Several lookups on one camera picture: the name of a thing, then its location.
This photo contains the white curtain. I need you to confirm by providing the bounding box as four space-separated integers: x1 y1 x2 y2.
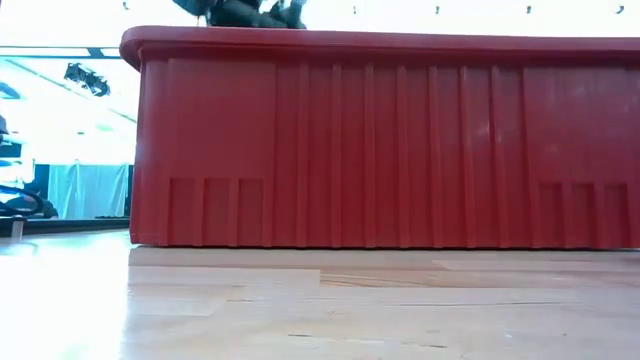
47 162 131 220

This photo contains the black ceiling light fixture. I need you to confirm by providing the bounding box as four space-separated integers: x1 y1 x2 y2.
63 62 112 98

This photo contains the red plastic bin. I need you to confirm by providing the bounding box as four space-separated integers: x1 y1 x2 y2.
119 25 640 250

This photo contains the black cable loop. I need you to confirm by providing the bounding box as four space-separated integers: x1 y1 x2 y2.
0 183 47 218

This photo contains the black aluminium table frame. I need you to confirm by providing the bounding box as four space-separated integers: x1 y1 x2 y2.
0 217 132 237

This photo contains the clear plastic bracket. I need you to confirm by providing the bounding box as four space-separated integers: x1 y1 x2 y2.
9 215 27 242

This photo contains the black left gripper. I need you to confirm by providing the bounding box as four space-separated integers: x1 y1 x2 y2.
206 0 308 30

